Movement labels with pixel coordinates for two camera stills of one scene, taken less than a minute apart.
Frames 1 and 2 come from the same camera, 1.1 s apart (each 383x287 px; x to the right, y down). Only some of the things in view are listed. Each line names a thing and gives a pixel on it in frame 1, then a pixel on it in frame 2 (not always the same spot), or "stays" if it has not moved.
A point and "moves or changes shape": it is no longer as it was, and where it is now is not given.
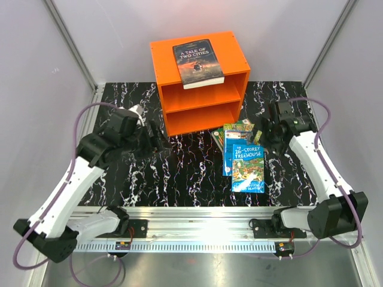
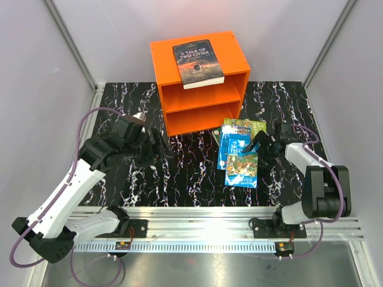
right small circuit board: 284,249 stays
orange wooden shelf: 206,109 stays
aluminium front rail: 206,224 stays
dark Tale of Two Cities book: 198,64 stays
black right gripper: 266,124 to 266,162
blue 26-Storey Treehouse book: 248,168 moves or changes shape
